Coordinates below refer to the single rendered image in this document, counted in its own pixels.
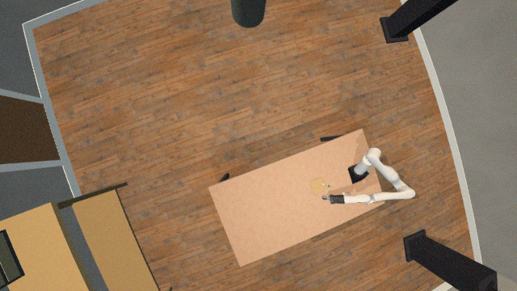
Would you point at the tan square mat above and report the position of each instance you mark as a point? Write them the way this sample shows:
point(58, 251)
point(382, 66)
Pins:
point(317, 186)

